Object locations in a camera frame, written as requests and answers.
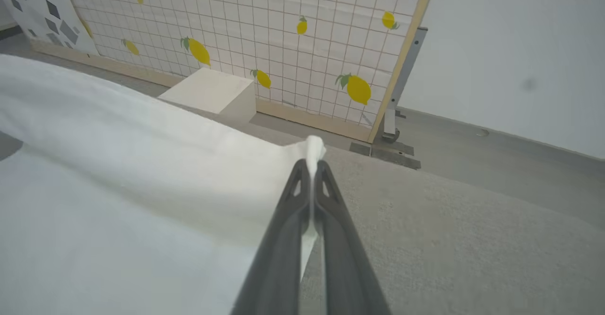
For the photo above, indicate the grey metal screen foot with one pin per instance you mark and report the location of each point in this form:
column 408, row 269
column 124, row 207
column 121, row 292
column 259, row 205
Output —
column 401, row 78

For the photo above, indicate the lemon print partition screen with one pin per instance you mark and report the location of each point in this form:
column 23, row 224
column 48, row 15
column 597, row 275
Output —
column 264, row 31

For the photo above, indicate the dark floor plate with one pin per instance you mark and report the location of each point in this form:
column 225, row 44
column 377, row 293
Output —
column 399, row 160

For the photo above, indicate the white box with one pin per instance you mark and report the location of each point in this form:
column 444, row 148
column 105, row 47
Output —
column 212, row 90

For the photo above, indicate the white panel grey diamond print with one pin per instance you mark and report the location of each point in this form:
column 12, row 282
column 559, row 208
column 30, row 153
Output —
column 42, row 12

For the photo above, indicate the white garment with grey stitching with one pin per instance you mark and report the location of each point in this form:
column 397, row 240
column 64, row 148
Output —
column 142, row 187

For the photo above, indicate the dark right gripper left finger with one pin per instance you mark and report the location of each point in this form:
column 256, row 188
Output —
column 279, row 258

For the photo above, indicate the grey fabric sofa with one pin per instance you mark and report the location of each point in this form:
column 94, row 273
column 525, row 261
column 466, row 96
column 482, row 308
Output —
column 449, row 239

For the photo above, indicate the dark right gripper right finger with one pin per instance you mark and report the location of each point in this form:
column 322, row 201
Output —
column 345, row 267

